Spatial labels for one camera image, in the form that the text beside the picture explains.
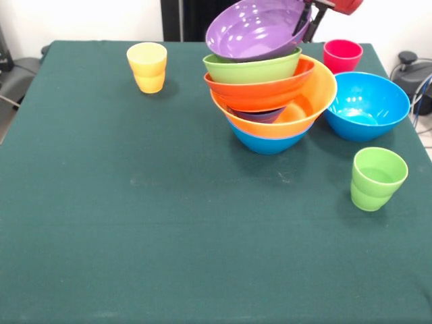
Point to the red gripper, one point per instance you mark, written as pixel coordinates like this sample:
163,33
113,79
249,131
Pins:
347,5

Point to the purple bowl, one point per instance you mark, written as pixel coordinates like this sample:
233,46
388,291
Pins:
256,30

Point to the large yellow-orange bowl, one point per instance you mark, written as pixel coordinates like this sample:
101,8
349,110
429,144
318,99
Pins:
320,94

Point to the green bowl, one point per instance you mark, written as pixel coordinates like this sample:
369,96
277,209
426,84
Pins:
253,71

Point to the orange-red shallow bowl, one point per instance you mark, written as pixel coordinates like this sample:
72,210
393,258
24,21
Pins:
263,96

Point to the light blue bowl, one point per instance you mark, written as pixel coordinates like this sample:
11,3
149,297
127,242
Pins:
270,145
368,108

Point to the small dark blue bowl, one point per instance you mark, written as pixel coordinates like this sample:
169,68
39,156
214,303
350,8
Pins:
260,117

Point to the red cup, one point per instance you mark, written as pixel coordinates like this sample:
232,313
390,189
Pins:
341,55

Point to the yellow cup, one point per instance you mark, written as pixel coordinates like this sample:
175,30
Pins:
146,77

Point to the green cup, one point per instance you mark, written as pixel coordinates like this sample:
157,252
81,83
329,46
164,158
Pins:
374,192

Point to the dark green tablecloth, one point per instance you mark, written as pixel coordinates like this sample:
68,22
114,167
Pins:
202,253

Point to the grey office chair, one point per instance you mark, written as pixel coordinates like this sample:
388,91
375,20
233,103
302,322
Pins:
20,74

